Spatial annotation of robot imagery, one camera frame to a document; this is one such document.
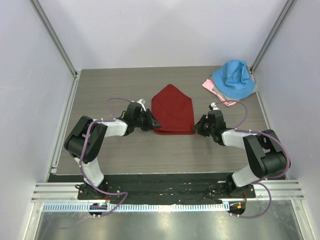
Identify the blue bucket hat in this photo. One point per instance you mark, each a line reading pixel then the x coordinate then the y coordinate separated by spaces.
pixel 234 80

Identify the white slotted cable duct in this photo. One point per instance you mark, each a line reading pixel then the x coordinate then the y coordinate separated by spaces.
pixel 123 208

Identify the aluminium front rail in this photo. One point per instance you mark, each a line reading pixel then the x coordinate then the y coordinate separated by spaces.
pixel 66 191

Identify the aluminium frame post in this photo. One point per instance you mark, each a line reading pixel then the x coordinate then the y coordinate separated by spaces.
pixel 54 37
pixel 284 13

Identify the left aluminium frame post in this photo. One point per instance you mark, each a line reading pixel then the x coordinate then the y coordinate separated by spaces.
pixel 54 37

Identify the red cloth napkin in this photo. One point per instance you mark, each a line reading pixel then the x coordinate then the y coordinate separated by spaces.
pixel 174 111

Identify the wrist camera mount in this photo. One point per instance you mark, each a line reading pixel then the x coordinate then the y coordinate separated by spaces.
pixel 142 102
pixel 213 108

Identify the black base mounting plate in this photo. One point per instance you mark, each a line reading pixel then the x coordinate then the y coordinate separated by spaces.
pixel 160 189

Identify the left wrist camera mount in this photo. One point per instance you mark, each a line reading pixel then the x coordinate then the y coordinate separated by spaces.
pixel 142 102

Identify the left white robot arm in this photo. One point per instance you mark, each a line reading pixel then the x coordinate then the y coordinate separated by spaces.
pixel 86 138

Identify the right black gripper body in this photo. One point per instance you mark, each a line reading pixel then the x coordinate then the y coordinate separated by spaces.
pixel 209 128

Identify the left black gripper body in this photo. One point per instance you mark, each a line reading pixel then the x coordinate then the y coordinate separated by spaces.
pixel 143 121

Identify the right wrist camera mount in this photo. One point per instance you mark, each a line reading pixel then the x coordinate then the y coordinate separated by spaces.
pixel 213 108

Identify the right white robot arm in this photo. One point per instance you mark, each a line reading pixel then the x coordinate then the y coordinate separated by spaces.
pixel 265 155

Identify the pink folded cloth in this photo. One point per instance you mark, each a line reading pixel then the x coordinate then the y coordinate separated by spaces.
pixel 211 87

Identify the right aluminium frame post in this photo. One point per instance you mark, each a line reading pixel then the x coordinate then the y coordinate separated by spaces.
pixel 284 13

